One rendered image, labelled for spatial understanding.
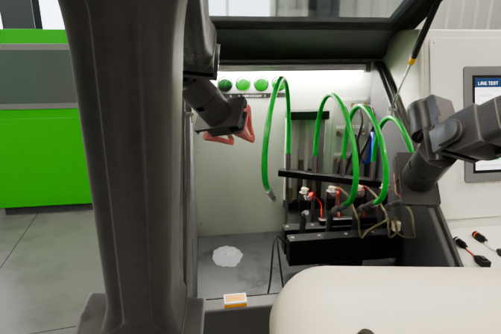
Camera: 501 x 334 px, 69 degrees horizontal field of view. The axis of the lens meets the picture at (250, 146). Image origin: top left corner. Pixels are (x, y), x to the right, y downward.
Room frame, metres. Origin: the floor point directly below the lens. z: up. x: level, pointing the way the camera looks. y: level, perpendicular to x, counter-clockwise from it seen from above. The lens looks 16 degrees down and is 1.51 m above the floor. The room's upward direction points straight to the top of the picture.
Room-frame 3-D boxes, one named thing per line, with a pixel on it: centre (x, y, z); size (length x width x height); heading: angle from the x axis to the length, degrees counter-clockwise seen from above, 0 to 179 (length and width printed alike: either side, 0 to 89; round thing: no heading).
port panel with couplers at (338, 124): (1.25, -0.36, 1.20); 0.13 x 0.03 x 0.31; 98
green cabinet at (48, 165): (3.47, 1.81, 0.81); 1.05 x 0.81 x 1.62; 98
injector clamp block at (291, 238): (0.98, -0.27, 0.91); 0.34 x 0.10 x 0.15; 98
